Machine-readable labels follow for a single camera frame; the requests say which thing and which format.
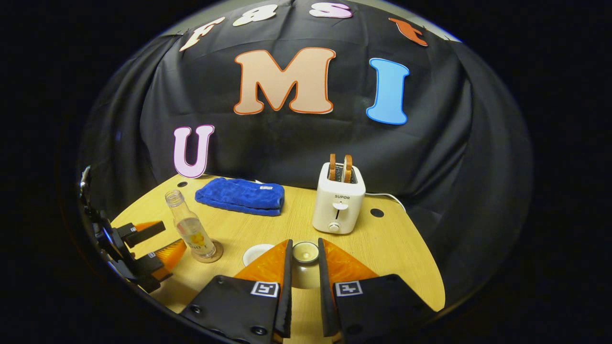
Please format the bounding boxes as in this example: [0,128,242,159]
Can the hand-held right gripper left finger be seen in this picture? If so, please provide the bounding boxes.
[179,239,293,344]

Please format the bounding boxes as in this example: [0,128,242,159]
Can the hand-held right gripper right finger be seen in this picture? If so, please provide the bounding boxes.
[318,238,436,344]

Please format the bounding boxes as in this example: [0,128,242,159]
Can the clear water bottle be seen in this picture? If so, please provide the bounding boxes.
[165,190,217,261]

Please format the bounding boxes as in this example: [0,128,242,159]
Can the round clear coaster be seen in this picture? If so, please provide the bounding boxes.
[191,240,224,264]

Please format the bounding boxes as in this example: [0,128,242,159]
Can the white teacup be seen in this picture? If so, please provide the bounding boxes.
[242,244,276,268]

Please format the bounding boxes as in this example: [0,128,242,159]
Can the blue folded towel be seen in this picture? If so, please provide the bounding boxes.
[195,178,285,217]

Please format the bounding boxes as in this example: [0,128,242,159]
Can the white toaster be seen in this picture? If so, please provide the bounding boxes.
[312,162,367,235]

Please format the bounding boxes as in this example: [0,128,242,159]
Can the black backdrop cloth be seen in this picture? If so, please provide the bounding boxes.
[79,0,534,306]

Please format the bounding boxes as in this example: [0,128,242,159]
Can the white toaster power cable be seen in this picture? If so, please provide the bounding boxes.
[365,192,407,213]

